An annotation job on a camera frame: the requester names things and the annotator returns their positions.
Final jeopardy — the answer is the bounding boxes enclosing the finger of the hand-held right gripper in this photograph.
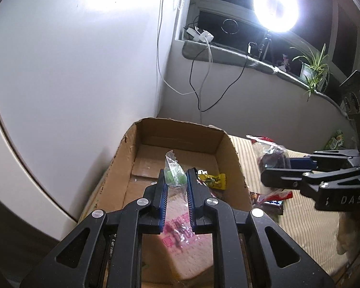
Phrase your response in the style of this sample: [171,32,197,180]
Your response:
[260,166,360,199]
[288,149,360,171]

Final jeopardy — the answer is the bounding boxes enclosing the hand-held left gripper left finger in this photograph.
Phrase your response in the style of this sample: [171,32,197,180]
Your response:
[43,168,171,288]

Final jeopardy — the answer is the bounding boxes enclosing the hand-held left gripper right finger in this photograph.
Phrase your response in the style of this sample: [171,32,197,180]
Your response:
[186,168,333,288]

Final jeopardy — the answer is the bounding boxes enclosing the dark snack packet red ends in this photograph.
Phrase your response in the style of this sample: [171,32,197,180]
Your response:
[250,190,293,206]
[246,135,290,174]

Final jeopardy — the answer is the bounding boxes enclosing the pale green jelly packet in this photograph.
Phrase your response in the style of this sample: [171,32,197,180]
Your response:
[164,150,188,188]

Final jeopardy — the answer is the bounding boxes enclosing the yellow candy packet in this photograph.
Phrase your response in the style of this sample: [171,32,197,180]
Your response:
[197,172,227,190]

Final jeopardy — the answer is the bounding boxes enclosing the pink sliced bread packet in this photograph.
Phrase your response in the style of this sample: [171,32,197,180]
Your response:
[142,196,215,279]

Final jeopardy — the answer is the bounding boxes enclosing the brown cardboard box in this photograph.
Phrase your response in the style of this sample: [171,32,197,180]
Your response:
[78,117,252,288]

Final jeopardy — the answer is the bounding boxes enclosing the small dark chocolate bar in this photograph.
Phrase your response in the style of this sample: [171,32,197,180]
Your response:
[252,198,284,215]

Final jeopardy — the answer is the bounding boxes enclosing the green snack bag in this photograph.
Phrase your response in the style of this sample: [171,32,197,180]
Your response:
[325,130,345,150]

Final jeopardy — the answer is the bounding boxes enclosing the cream cloth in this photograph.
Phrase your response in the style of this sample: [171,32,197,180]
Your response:
[336,216,360,255]

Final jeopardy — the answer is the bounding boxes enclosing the striped bed sheet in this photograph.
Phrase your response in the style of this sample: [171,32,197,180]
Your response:
[229,135,360,276]

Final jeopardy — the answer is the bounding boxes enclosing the potted spider plant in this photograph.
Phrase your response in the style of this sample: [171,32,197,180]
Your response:
[289,43,330,101]

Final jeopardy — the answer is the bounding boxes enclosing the small flowering plant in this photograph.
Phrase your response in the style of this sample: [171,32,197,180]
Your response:
[277,54,291,72]

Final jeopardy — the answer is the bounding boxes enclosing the black tripod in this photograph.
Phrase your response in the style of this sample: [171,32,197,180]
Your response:
[258,33,273,63]

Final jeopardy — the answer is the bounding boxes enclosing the white power strip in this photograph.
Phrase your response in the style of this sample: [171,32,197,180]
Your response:
[184,27,214,44]

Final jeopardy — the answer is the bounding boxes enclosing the black cable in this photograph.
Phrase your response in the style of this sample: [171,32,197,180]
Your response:
[190,55,248,112]

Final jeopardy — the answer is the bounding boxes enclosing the thick white cable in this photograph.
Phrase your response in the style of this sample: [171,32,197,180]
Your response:
[198,40,212,123]

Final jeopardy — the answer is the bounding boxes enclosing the thin white cable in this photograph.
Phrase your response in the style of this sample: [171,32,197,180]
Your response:
[156,0,198,95]

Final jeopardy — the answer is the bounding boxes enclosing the ring light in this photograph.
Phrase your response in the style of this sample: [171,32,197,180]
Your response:
[253,0,299,33]

